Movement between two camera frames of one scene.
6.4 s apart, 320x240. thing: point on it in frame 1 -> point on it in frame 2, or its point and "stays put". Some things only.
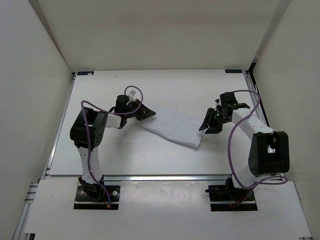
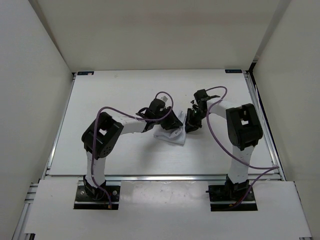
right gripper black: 209,117 -> 191,125
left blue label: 85,73 stays put
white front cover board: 168,208 stays put
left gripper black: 144,112 -> 173,121
